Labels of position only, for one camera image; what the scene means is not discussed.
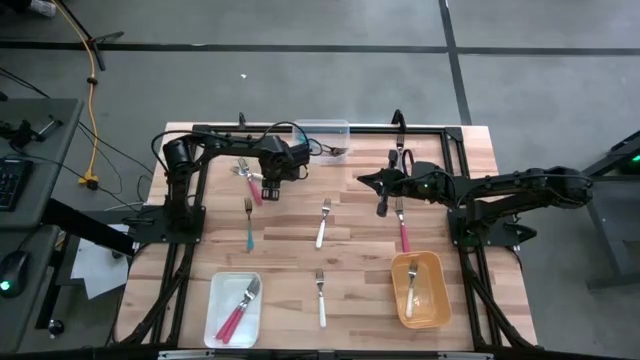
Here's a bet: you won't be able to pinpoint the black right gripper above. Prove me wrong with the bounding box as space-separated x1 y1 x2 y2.
357 148 444 218

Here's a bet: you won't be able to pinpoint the black tripod stand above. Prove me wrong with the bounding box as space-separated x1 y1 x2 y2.
59 0 126 72

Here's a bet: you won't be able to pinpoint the white rectangular tray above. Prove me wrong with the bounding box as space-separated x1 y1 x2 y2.
203 271 263 349

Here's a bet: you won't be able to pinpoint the orange rectangular tray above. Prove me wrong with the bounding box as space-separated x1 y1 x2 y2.
390 250 453 330

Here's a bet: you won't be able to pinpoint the dark grey equipment cart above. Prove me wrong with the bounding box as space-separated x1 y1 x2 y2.
549 128 640 291

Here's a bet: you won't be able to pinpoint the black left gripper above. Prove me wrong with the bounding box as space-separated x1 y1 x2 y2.
260 149 310 202

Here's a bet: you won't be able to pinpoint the white paper sheet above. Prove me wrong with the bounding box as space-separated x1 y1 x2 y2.
69 223 130 284
82 274 130 301

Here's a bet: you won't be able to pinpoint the grey desk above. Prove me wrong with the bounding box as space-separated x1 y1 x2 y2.
0 97 85 230

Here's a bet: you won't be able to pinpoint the black computer mouse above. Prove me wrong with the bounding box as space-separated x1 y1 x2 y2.
0 249 32 300

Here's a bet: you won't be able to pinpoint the grey side table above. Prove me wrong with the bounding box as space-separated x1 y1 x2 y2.
0 223 62 354

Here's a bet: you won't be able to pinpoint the clear plastic container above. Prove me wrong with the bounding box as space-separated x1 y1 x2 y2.
292 118 351 166

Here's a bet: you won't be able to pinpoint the red-handled fork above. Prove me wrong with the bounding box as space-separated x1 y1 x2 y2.
237 157 264 207
394 196 412 254
219 279 262 346
214 277 262 342

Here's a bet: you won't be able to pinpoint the black keyboard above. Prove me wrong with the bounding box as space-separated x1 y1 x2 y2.
0 157 30 212

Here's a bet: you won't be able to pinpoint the black floor cable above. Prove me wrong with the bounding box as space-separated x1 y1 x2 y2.
0 66 156 199

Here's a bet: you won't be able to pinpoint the black aluminium table frame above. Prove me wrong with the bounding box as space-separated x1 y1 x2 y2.
115 123 539 351

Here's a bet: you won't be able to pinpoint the yellow extension cable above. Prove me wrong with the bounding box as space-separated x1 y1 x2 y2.
49 0 101 191

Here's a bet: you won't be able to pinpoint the black metal beam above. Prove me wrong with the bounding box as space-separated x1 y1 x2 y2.
42 198 137 257

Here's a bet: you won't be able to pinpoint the silver metal bracket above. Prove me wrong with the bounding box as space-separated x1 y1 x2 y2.
437 351 495 360
157 349 216 360

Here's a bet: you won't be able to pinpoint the black clamp tool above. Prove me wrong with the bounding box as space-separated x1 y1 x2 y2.
0 114 65 150

